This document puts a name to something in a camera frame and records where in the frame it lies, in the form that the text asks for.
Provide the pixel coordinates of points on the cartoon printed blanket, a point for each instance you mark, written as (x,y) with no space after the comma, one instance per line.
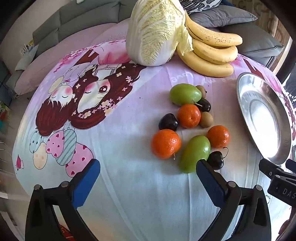
(115,150)

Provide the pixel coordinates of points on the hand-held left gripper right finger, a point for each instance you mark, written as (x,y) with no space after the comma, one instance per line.
(210,183)

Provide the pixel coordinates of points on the black white patterned cushion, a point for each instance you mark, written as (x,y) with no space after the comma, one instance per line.
(203,5)

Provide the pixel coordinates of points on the pale blue pillow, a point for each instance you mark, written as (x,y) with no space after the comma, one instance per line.
(26,59)

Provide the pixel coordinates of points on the orange mandarin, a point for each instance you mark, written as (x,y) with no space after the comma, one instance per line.
(189,115)
(218,136)
(165,143)

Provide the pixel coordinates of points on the napa cabbage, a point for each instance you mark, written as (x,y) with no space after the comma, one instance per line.
(152,34)

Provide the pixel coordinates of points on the green oval fruit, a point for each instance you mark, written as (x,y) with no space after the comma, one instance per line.
(195,154)
(185,93)

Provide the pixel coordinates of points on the grey sofa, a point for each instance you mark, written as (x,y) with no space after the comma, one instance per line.
(81,18)

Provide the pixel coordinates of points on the grey cushion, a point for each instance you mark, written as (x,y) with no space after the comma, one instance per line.
(226,16)
(256,44)

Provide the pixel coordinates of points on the white printed package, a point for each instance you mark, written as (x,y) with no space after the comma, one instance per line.
(27,47)

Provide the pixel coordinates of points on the bunch of yellow bananas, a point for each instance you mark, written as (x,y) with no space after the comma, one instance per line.
(208,68)

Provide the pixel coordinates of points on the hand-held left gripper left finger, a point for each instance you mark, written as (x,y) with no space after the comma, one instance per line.
(86,183)

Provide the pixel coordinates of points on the silver metal plate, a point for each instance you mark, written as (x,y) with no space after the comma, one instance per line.
(263,118)

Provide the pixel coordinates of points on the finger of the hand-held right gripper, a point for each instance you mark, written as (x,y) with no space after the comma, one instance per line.
(291,165)
(269,169)

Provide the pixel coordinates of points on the dark cherry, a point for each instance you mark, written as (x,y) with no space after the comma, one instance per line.
(204,106)
(168,121)
(215,160)

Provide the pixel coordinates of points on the brown longan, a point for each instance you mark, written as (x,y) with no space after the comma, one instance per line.
(206,119)
(201,90)

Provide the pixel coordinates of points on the yellow banana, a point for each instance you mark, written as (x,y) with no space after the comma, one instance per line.
(219,39)
(219,54)

